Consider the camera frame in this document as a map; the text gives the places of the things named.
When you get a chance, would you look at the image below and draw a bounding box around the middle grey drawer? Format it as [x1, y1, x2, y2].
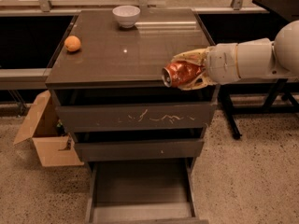
[75, 139, 204, 161]

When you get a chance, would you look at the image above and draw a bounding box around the top grey drawer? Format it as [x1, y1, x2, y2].
[56, 103, 216, 133]

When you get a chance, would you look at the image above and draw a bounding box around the red coke can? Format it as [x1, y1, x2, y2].
[162, 61, 202, 88]

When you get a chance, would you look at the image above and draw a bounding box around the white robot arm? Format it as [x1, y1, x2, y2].
[162, 21, 299, 91]

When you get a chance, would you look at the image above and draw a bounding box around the open bottom grey drawer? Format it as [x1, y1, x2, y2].
[85, 159, 209, 224]

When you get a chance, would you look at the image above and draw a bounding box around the orange fruit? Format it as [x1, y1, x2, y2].
[64, 35, 81, 52]

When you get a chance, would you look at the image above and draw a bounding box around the brown cardboard box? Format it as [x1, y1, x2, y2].
[14, 91, 83, 167]

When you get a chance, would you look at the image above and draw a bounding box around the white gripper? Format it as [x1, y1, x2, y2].
[171, 43, 240, 91]

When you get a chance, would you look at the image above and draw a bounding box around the grey drawer cabinet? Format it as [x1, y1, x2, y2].
[45, 8, 228, 224]

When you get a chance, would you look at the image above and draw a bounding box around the white ceramic bowl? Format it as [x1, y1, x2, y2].
[112, 6, 140, 28]

